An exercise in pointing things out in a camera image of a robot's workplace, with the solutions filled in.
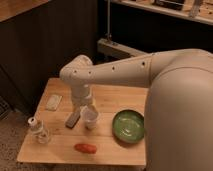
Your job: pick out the grey metal bench frame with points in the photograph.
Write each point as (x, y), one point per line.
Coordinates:
(109, 48)

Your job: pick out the grey rectangular sponge block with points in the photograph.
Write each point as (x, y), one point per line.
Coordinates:
(72, 120)

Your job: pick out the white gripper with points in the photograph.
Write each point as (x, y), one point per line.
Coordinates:
(81, 95)

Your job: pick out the clear glass bottle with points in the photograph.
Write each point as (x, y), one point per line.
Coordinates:
(38, 130)

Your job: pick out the wooden background shelf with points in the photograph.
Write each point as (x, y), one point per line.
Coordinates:
(200, 11)

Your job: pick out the wooden table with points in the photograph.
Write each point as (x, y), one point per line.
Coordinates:
(108, 101)

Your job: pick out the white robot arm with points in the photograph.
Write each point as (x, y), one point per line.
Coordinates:
(179, 105)

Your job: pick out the green ceramic bowl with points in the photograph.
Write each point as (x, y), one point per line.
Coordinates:
(128, 126)

